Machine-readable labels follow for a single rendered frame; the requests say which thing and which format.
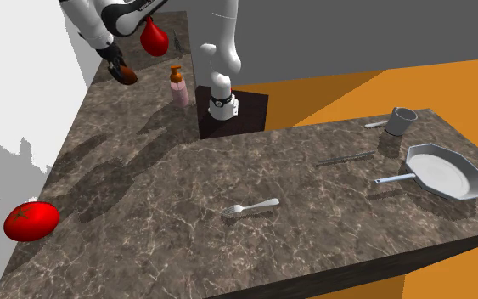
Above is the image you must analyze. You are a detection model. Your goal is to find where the brown oval object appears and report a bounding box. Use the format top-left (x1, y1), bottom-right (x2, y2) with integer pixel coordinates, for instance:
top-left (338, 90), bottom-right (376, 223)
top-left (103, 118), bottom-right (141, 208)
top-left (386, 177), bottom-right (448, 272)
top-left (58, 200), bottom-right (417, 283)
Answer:
top-left (110, 65), bottom-right (138, 87)

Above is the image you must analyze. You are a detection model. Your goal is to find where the red pear-shaped object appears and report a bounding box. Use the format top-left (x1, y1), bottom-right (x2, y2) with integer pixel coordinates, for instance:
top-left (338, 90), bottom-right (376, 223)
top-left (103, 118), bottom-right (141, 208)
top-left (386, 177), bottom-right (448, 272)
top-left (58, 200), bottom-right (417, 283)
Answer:
top-left (139, 15), bottom-right (170, 58)

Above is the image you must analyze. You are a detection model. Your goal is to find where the pink soap dispenser orange pump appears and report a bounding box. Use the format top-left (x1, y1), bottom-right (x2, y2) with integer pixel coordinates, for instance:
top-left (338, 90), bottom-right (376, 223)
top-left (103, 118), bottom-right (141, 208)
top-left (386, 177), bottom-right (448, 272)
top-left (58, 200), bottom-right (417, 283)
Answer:
top-left (169, 65), bottom-right (190, 108)

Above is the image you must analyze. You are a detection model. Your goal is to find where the dark robot stand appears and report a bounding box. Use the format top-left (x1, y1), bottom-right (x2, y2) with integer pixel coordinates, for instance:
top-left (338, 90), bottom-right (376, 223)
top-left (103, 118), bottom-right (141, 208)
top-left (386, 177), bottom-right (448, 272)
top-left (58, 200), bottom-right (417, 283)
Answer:
top-left (194, 84), bottom-right (270, 140)

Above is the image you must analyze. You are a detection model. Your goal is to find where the red tomato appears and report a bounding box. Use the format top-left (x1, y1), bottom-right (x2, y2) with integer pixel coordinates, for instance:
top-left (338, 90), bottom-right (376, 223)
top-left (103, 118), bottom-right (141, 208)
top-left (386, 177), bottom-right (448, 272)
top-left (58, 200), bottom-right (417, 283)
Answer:
top-left (3, 200), bottom-right (61, 243)

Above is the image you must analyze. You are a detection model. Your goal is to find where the silver fork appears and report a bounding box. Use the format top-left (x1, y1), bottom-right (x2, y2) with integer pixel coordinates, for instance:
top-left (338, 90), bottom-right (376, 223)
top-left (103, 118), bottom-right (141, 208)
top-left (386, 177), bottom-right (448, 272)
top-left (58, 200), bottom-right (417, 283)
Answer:
top-left (221, 198), bottom-right (280, 217)

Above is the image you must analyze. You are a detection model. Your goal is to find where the dark grey thin knife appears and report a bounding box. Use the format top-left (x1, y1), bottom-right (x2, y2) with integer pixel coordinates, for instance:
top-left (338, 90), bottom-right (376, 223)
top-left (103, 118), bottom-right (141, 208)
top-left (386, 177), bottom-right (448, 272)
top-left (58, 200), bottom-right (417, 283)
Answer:
top-left (316, 150), bottom-right (377, 166)

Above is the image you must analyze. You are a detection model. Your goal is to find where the grey saucepan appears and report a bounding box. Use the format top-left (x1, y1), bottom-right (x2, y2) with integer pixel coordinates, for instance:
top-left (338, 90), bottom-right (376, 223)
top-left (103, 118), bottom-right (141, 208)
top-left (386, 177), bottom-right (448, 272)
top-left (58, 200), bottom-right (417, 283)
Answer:
top-left (363, 106), bottom-right (419, 138)

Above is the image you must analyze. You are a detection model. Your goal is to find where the grey frying pan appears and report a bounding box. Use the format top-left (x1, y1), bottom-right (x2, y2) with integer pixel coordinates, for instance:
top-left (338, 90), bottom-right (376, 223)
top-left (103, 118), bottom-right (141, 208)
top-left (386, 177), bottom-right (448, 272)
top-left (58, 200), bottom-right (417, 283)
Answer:
top-left (374, 143), bottom-right (478, 202)

